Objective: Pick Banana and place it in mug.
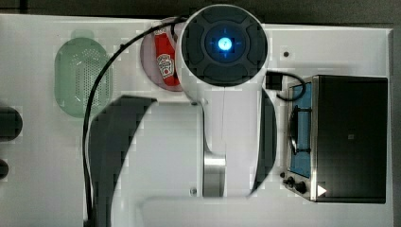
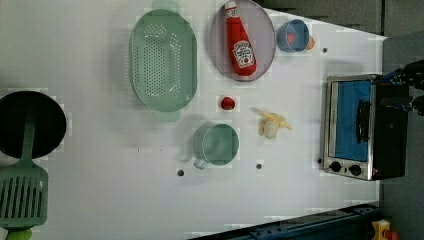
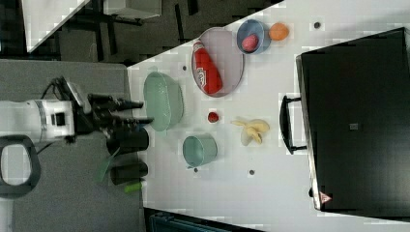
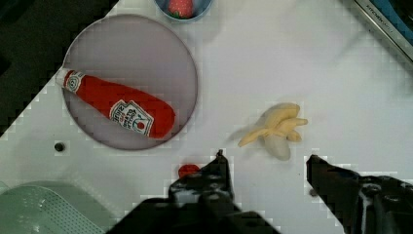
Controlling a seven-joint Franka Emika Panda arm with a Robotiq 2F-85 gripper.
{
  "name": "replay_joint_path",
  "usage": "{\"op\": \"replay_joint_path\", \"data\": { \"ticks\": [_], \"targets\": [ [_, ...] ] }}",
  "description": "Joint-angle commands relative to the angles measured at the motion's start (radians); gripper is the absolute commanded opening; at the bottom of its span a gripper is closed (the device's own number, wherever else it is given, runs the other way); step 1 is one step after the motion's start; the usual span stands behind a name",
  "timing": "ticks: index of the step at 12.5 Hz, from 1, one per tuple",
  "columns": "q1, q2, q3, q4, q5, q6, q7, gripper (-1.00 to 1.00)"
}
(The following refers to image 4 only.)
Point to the small red plush tomato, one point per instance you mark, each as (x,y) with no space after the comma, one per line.
(187,169)

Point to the grey round plate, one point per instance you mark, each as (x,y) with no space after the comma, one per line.
(141,53)

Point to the yellow plush peeled banana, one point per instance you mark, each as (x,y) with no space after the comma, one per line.
(278,130)

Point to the black toaster oven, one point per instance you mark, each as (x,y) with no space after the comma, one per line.
(390,19)

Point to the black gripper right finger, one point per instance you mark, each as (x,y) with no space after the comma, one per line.
(364,204)

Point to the red plush strawberry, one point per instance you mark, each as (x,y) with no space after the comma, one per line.
(181,9)

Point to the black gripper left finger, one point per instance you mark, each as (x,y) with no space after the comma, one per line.
(199,203)

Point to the red plush ketchup bottle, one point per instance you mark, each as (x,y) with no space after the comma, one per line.
(128,107)

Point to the blue bowl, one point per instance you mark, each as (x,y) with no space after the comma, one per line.
(200,8)

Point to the green perforated colander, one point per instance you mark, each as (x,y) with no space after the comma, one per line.
(51,207)

